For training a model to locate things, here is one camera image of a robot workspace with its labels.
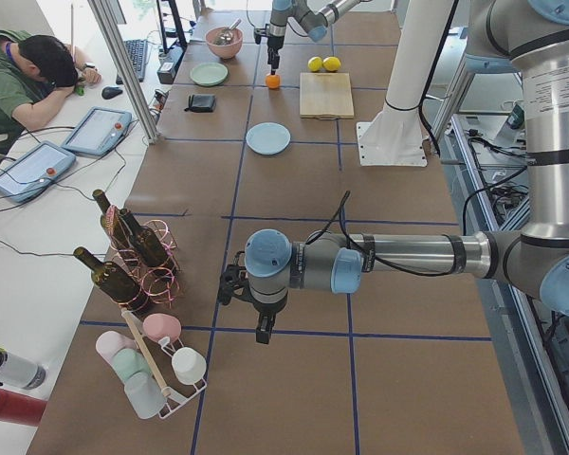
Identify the aluminium frame post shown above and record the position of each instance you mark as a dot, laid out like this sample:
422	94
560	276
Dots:
108	26

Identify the black computer mouse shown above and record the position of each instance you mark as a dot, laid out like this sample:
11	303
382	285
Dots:
110	92

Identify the pink bowl with ice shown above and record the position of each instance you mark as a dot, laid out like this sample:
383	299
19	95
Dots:
224	49

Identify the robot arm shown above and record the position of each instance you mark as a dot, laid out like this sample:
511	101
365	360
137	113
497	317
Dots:
314	23
534	37

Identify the near teach pendant tablet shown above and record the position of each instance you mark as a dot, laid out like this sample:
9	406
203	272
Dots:
34	171

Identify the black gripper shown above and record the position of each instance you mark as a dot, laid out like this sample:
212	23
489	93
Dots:
273	42
266	309

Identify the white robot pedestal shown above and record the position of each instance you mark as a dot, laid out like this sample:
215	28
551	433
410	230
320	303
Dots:
425	30

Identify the orange mandarin fruit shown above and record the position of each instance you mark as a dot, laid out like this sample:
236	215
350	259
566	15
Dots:
273	81

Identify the light blue cup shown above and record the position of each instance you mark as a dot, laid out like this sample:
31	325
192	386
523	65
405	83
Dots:
144	395

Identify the metal scoop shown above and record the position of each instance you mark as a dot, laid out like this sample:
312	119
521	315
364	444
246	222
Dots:
226	34

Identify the dark green wine bottle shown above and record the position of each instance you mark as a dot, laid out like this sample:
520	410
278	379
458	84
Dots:
114	281

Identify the yellow lemon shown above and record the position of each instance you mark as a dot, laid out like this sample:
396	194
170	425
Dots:
315	64
331	64

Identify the light green plate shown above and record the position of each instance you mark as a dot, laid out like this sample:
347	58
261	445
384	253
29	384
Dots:
209	74

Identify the far teach pendant tablet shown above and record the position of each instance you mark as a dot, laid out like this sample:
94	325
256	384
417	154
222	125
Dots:
98	132

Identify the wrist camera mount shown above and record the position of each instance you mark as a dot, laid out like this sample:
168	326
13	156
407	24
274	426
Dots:
261	33
233	283

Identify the mint green cup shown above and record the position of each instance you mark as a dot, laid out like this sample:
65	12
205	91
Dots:
128	362

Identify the person in green shirt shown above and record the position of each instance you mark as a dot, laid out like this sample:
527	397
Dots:
37	74

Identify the copper wire bottle rack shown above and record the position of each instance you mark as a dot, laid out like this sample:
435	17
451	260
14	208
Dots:
159	282

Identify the pale pink cup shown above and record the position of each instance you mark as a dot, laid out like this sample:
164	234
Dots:
109	343

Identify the black keyboard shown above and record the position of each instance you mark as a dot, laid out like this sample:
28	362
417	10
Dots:
137	51

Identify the light blue plate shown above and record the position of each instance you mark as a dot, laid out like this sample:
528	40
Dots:
268	138

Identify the upper yellow lemon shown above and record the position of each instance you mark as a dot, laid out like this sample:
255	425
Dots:
315	64

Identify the red bottle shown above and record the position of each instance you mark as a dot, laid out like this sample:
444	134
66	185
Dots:
21	409

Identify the folded dark grey cloth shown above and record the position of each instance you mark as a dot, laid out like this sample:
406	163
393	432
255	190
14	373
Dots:
201	103

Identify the teach pendant tablet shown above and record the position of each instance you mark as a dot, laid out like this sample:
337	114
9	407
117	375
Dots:
98	132
34	171

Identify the lower yellow lemon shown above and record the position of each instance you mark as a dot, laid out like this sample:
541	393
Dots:
331	64

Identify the bamboo cutting board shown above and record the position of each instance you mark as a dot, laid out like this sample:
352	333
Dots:
326	95

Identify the white cup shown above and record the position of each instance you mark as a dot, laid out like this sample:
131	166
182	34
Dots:
189	365

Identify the white cup rack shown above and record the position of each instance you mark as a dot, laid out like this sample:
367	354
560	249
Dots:
158	356

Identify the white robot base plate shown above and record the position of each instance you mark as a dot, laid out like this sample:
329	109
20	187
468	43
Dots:
387	144

